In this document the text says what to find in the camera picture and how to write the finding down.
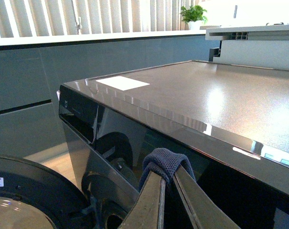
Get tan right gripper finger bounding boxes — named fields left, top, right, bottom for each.
left=173, top=166, right=239, bottom=229

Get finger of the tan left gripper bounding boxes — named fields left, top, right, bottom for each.
left=119, top=171, right=165, bottom=229

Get navy blue polo shirt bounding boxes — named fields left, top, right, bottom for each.
left=138, top=148, right=196, bottom=195

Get grey front-load washing machine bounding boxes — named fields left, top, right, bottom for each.
left=58, top=61, right=289, bottom=229

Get washing machine door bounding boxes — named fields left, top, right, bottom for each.
left=0, top=154, right=128, bottom=229

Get white sticker on washer top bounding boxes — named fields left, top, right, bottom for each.
left=96, top=76, right=149, bottom=91

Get white counter cabinet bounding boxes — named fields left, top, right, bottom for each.
left=206, top=24, right=289, bottom=71

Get green potted plant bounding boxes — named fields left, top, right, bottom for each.
left=180, top=5, right=208, bottom=30

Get vertical window blinds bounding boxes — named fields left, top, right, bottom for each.
left=0, top=0, right=200, bottom=38

